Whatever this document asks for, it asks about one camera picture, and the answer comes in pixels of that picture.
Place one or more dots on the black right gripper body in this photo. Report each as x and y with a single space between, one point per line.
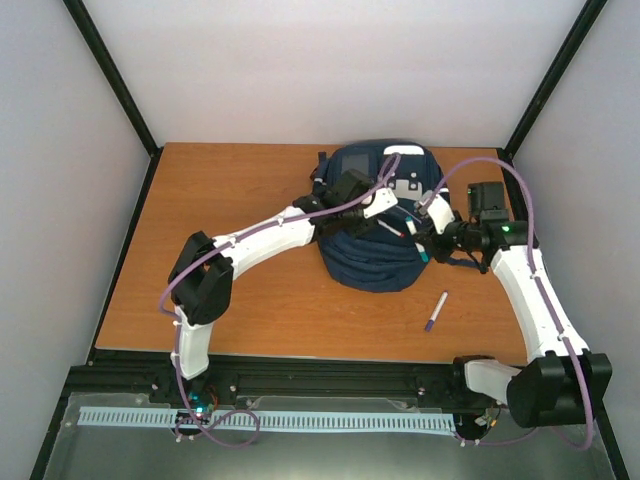
443 252

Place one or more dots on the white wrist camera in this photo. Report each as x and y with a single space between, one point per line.
380 201
437 209

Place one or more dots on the red capped white marker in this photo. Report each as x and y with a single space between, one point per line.
390 229

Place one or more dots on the purple capped white marker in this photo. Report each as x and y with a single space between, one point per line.
436 311

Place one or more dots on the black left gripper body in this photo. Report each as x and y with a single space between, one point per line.
350 218

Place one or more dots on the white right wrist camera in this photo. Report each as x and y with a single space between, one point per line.
437 209

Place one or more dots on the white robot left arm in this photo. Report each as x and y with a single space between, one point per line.
199 286

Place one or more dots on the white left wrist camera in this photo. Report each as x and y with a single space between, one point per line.
380 201

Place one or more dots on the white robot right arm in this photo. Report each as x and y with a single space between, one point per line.
562 380

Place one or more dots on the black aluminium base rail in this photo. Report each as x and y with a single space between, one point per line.
233 380

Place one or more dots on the light blue slotted cable duct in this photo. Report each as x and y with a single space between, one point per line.
278 421

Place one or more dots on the navy blue student backpack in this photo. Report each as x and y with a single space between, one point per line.
379 262

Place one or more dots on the black frame post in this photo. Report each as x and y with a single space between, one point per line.
100 52
578 32

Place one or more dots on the black frame post left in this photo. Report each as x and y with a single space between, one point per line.
100 52

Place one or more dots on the black frame post right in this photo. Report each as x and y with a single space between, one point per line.
578 32

